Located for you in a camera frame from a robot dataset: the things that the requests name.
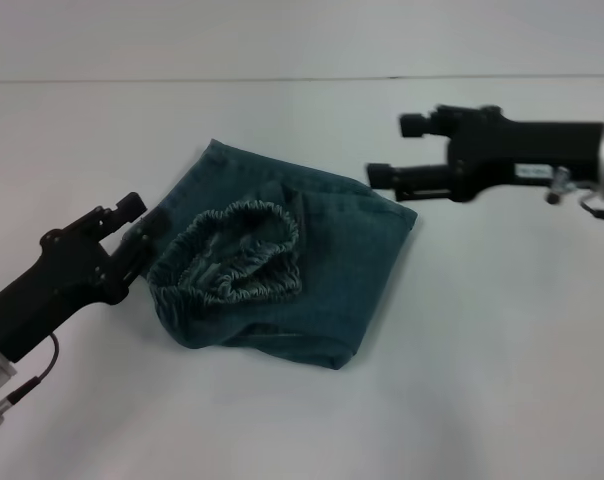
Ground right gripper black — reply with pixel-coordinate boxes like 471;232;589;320
366;103;604;204

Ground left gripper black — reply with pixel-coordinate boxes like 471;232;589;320
0;190;169;365

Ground blue denim shorts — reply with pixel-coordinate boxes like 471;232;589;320
125;138;420;372

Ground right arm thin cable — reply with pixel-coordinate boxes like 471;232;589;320
545;167;604;225

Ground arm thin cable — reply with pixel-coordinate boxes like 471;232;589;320
545;167;604;225
0;331;62;430

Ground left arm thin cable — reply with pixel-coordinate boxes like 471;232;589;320
0;331;62;430

